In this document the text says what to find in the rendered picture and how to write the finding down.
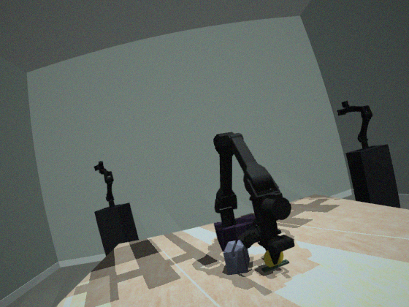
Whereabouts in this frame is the dark green rectangular frame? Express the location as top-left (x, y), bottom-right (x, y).
top-left (261, 259), bottom-right (289, 273)

